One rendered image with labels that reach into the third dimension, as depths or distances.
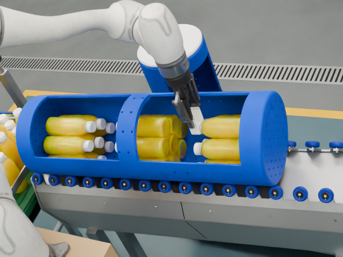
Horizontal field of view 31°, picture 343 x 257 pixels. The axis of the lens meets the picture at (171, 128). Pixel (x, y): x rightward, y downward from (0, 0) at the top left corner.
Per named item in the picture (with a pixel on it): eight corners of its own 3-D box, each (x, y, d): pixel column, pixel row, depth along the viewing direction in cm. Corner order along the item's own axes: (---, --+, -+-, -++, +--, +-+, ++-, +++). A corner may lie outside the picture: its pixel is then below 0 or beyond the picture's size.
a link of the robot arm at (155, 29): (194, 49, 169) (168, 35, 179) (177, 2, 159) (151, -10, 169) (164, 71, 166) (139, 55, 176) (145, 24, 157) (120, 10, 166)
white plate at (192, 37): (124, 62, 248) (125, 65, 249) (181, 68, 233) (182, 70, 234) (157, 22, 263) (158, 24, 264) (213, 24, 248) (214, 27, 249)
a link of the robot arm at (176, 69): (189, 44, 173) (194, 60, 176) (160, 45, 177) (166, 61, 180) (178, 64, 167) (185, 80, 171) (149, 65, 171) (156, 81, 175)
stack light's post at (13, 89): (101, 231, 329) (3, 75, 259) (95, 230, 331) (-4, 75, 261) (104, 225, 331) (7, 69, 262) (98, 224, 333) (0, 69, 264)
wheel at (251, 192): (258, 184, 185) (260, 183, 187) (243, 184, 187) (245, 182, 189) (258, 199, 186) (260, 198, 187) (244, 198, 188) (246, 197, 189)
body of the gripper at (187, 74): (182, 79, 171) (192, 103, 177) (191, 60, 176) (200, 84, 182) (158, 80, 174) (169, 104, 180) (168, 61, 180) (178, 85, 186)
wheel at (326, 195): (333, 188, 175) (334, 187, 177) (317, 187, 177) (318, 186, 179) (333, 204, 176) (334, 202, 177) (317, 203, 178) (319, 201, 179)
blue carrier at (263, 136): (275, 205, 182) (253, 139, 164) (41, 189, 221) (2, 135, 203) (293, 136, 200) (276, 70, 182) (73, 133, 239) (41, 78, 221)
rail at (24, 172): (10, 200, 222) (6, 195, 220) (8, 200, 222) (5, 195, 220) (58, 123, 247) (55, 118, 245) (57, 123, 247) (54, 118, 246)
